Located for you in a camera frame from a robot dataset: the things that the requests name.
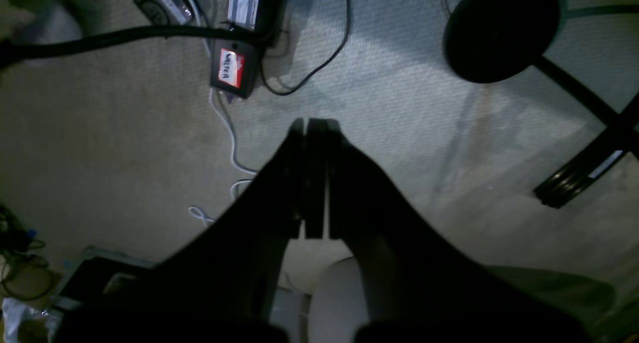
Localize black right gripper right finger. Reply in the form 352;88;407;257
306;118;585;343

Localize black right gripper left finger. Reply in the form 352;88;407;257
55;118;304;343

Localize black stool base legs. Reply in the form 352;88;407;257
532;3;639;209

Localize black round stool seat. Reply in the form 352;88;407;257
443;0;561;84

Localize tangled black floor cables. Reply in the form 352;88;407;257
0;0;352;96

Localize white cable on floor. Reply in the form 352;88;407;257
187;88;258;224

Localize black power adapter red label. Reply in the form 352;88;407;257
209;39;264;99

